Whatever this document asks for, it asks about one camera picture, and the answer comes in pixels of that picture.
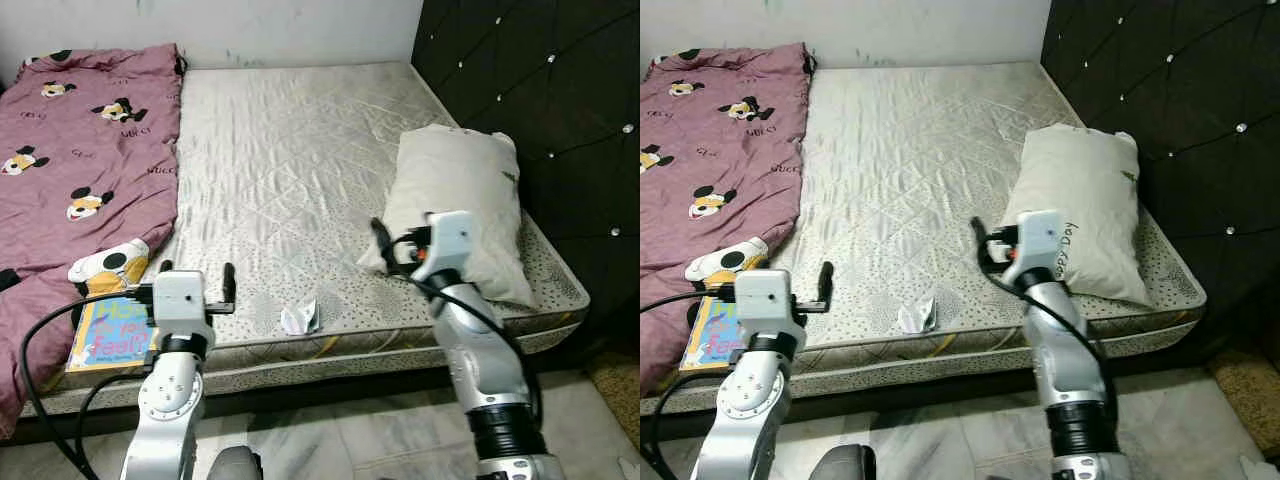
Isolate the white lettered pillow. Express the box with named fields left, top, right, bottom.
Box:
left=357, top=125, right=541, bottom=309
left=1000, top=122, right=1156, bottom=308

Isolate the white paper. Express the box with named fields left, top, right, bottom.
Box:
left=897, top=297, right=938, bottom=335
left=280, top=298, right=321, bottom=335

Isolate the yellow blue children's book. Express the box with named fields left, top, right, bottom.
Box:
left=680, top=295, right=746, bottom=373
left=65, top=295, right=161, bottom=373

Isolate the purple cartoon mouse blanket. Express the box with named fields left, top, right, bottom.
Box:
left=640, top=43, right=813, bottom=396
left=0, top=43, right=183, bottom=441

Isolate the cream quilted mattress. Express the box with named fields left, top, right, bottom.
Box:
left=640, top=62, right=1206, bottom=416
left=20, top=62, right=591, bottom=416

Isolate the silver left robot leg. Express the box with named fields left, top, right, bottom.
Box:
left=820, top=444, right=879, bottom=480
left=205, top=446, right=264, bottom=480

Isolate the black tufted headboard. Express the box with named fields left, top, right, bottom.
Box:
left=1040, top=0, right=1280, bottom=351
left=412, top=0, right=641, bottom=351

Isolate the brown doormat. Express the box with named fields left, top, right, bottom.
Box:
left=588, top=350, right=641, bottom=451
left=1205, top=345, right=1280, bottom=463

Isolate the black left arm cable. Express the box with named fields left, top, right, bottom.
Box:
left=648, top=287, right=741, bottom=480
left=18, top=285, right=156, bottom=480

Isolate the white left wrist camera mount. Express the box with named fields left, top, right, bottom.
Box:
left=150, top=270, right=217, bottom=341
left=733, top=270, right=807, bottom=337

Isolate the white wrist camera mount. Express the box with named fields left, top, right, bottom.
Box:
left=412, top=210, right=473, bottom=287
left=1003, top=210, right=1066, bottom=287
left=733, top=270, right=807, bottom=337
left=150, top=270, right=217, bottom=341

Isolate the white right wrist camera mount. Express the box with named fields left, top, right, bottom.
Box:
left=1003, top=210, right=1066, bottom=287
left=412, top=210, right=473, bottom=287

